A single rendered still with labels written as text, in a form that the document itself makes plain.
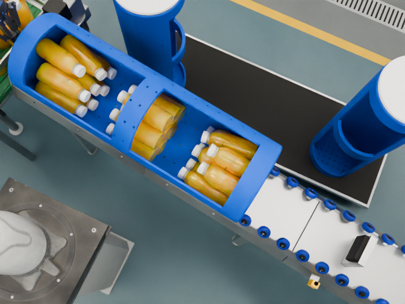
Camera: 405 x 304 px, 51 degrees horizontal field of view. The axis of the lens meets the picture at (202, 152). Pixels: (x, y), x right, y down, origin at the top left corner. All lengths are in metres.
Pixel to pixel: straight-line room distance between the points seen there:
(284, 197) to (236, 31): 1.52
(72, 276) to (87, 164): 1.25
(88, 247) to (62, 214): 0.14
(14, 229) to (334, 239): 1.03
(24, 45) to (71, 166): 1.24
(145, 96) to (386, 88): 0.87
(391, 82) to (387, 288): 0.72
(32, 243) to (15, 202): 0.27
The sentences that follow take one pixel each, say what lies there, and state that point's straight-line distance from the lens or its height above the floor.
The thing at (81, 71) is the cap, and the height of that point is 1.15.
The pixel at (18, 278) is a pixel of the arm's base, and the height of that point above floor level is 1.10.
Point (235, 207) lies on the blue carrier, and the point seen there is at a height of 1.17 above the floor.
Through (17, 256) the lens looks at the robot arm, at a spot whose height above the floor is 1.29.
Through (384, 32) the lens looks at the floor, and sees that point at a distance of 3.10.
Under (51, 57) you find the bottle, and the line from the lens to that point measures 1.50.
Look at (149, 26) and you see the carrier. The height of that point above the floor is 0.96.
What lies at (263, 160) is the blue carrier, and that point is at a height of 1.23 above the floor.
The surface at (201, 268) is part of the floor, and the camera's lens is 2.43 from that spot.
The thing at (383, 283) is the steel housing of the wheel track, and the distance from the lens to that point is 1.64.
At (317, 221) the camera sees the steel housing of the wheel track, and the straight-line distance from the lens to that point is 1.57.
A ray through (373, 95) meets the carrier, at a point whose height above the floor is 0.99.
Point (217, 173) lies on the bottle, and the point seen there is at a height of 1.13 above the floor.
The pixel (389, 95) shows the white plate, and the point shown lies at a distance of 1.67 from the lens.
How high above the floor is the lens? 2.42
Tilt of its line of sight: 75 degrees down
